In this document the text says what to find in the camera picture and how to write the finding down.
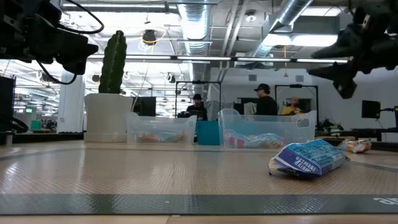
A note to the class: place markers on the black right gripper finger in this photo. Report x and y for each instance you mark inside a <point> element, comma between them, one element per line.
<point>345,45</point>
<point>335,71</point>

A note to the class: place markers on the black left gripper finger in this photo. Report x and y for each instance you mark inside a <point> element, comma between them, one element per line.
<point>71,48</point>

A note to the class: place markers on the orange brown granola bar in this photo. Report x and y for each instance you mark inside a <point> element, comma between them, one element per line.
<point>354,145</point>

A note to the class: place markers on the clear plastic bin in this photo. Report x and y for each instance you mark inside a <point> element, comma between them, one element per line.
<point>267,124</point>
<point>161,124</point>

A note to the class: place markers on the blue white granola bar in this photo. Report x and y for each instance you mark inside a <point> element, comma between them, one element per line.
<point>264,140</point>

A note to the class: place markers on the orange blue granola bar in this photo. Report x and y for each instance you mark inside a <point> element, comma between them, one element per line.
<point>147,137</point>

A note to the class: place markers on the black monitor on arm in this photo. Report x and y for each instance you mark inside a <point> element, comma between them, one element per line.
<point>371,109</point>

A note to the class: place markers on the green cactus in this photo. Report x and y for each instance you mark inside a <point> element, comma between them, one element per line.
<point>113,62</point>

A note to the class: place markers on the person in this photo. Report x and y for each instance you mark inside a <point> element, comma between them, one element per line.
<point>197,110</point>
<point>292,109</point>
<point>266,105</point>

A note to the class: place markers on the white hexagonal plant pot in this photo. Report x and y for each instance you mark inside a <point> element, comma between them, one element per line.
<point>107,118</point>

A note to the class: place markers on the black ceiling device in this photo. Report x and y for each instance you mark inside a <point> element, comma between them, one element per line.
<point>149,36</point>

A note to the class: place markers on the black monitor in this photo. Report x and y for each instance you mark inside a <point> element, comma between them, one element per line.
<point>146,106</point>

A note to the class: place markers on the long ceiling light bar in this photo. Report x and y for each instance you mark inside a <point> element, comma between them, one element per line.
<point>202,58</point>

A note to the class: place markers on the blue plastic bin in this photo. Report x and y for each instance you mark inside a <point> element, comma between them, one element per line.
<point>207,133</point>

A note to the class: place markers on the grey-bordered silicone mat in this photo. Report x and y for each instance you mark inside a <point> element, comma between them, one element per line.
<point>155,174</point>

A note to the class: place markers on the silver ventilation duct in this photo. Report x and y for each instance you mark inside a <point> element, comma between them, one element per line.
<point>196,31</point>
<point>289,12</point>

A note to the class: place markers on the black aluminium rig frame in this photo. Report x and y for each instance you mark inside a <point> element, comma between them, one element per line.
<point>46,137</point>

